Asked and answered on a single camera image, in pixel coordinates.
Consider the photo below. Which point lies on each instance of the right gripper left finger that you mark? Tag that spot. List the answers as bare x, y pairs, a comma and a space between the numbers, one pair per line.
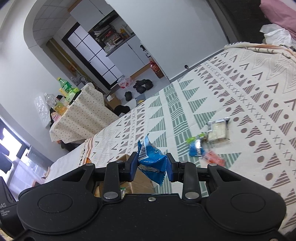
131, 167

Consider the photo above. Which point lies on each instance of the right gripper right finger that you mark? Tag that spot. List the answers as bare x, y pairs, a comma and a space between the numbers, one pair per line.
171, 168

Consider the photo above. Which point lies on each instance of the blue snack packet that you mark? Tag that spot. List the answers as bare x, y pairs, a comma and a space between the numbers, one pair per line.
151, 161

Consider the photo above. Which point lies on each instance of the red snack packet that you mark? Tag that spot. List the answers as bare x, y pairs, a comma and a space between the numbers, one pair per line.
212, 158

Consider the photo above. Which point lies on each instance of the brown cardboard box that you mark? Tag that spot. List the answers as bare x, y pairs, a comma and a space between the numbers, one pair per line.
140, 185

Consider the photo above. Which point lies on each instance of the small blue silver packet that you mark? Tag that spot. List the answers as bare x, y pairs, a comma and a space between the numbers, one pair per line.
196, 149

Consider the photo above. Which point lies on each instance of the lime green snack packet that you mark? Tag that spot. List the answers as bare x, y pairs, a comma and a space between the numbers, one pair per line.
201, 136

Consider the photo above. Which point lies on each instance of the white rice cracker packet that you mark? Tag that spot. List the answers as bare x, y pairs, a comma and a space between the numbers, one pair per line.
217, 130

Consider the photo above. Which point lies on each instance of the dotted tablecloth table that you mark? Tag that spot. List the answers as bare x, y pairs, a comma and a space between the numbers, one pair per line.
85, 117

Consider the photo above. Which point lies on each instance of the small cardboard box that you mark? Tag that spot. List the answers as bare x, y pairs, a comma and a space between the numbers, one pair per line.
111, 101

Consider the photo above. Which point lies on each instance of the single black shoe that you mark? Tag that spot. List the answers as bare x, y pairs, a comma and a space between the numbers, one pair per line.
128, 96

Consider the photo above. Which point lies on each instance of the black shoes pile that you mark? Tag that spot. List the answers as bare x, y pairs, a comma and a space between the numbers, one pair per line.
143, 85

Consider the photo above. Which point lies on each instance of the red white plastic bag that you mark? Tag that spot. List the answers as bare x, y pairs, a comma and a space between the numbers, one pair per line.
124, 82

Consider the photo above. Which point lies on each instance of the patterned bed blanket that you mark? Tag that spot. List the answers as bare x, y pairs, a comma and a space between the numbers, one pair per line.
252, 85

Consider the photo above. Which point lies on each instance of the yellow drink bottle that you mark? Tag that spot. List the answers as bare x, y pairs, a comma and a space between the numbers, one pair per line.
55, 104

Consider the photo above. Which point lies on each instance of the green soda bottle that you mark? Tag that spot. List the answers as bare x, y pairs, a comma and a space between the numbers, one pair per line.
65, 85

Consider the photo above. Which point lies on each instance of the white cabinet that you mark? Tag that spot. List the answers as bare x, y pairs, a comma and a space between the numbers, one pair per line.
127, 58

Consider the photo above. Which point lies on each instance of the black framed glass door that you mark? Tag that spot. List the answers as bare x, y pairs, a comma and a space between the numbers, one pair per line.
89, 52

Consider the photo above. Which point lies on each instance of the black headboard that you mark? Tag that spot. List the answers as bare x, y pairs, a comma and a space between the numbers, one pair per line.
240, 20

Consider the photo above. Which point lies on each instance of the pink pillow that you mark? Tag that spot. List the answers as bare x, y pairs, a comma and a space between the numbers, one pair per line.
281, 13

